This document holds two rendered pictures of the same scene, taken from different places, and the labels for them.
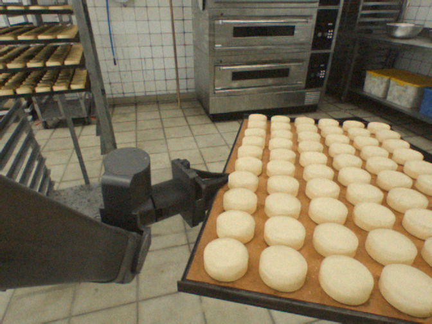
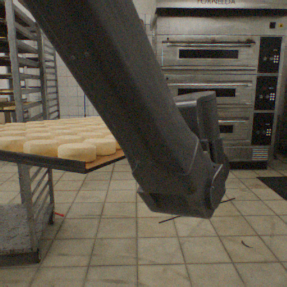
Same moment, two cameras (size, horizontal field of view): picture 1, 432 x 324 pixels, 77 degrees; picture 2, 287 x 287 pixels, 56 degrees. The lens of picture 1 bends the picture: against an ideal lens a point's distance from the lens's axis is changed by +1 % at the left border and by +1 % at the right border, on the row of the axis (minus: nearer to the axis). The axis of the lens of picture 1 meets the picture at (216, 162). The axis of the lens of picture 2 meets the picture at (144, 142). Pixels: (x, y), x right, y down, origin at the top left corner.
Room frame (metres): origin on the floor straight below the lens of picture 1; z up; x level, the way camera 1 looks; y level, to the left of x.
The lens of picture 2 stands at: (-0.18, -0.48, 1.10)
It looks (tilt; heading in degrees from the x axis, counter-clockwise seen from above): 13 degrees down; 12
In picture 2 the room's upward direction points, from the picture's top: straight up
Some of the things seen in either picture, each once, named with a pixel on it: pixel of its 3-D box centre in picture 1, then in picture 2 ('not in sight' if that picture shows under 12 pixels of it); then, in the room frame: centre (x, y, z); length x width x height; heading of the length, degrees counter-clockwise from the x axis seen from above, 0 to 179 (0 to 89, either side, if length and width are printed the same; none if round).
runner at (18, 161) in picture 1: (22, 152); not in sight; (1.21, 0.98, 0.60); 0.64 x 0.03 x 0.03; 21
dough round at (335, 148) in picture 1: (341, 151); not in sight; (0.50, -0.26, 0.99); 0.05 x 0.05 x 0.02
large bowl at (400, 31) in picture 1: (402, 31); not in sight; (3.51, -2.18, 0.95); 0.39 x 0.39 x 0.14
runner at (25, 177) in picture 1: (29, 167); not in sight; (1.21, 0.98, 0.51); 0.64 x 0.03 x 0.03; 21
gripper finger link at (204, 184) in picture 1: (209, 189); not in sight; (0.38, 0.01, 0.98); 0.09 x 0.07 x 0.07; 123
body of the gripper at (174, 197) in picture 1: (171, 197); not in sight; (0.34, 0.07, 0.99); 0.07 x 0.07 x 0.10; 33
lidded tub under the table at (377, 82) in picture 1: (387, 82); not in sight; (3.52, -2.20, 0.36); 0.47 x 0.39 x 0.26; 103
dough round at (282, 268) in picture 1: (282, 267); not in sight; (0.20, -0.07, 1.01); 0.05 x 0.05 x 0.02
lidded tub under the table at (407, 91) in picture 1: (414, 90); not in sight; (3.13, -2.30, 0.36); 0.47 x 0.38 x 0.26; 104
